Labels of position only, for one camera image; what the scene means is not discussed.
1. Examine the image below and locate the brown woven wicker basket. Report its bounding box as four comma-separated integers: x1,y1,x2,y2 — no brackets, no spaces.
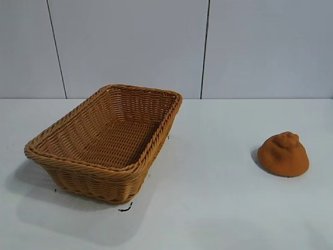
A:
24,83,184,206

